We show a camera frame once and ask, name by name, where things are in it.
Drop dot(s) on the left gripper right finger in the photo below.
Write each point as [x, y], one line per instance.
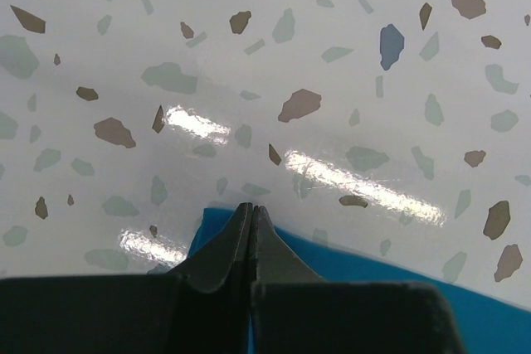
[295, 310]

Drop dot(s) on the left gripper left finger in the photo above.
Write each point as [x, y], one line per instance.
[108, 312]

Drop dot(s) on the blue t shirt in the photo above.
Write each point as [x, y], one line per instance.
[485, 325]

